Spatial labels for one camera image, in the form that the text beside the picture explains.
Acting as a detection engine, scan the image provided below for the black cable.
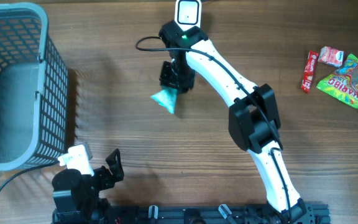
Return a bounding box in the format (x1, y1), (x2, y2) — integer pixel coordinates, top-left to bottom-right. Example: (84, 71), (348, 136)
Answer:
(135, 35), (293, 218)
(0, 160), (62, 224)

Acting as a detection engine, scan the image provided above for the left black cable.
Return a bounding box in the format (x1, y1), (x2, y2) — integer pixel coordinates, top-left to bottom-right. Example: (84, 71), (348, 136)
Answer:
(0, 160), (62, 224)

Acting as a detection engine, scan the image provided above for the right black cable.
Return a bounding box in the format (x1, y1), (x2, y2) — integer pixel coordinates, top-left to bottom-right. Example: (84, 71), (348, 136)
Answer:
(135, 35), (293, 218)

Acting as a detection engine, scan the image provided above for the white barcode scanner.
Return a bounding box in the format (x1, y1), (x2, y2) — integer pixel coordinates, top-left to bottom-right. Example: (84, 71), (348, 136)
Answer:
(174, 0), (202, 31)

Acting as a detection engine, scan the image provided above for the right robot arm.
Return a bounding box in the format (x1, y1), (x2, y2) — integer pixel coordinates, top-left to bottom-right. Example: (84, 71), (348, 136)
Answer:
(158, 21), (306, 223)

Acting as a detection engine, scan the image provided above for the red stick packet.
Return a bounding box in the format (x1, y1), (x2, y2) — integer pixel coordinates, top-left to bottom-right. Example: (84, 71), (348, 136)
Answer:
(301, 51), (319, 93)

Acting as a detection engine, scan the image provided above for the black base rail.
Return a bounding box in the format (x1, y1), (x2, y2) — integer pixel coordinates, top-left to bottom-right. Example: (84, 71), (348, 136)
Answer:
(104, 203), (331, 224)

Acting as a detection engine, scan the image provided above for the teal tissue packet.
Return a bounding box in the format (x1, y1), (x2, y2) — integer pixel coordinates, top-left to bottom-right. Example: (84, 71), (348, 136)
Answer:
(151, 86), (178, 114)

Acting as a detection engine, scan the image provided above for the grey plastic shopping basket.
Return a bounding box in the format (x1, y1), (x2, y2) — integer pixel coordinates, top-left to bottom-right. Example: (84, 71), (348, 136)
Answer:
(0, 2), (69, 172)

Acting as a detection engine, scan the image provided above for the small red white box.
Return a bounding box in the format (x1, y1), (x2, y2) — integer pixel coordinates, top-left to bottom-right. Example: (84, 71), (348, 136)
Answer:
(318, 46), (344, 67)

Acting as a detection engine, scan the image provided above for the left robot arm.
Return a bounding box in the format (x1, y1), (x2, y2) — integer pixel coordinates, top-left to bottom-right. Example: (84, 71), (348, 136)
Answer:
(52, 149), (124, 224)

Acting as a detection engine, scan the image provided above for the Haribo gummy candy bag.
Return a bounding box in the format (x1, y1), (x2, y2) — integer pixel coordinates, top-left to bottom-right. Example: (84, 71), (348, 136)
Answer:
(316, 54), (358, 109)

